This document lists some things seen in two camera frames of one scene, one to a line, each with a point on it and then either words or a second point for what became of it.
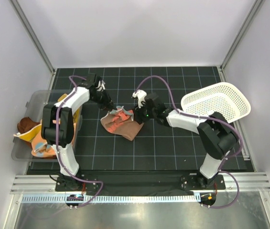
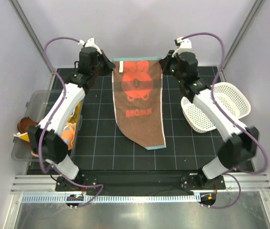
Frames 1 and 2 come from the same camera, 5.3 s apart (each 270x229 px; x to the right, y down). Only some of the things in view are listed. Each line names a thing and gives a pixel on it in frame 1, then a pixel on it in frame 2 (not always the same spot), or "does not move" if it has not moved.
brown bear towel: (120, 121) to (138, 98)
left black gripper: (108, 103) to (109, 65)
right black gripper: (138, 117) to (165, 63)
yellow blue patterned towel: (26, 134) does not move
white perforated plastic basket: (222, 97) does not move
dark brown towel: (26, 124) does not move
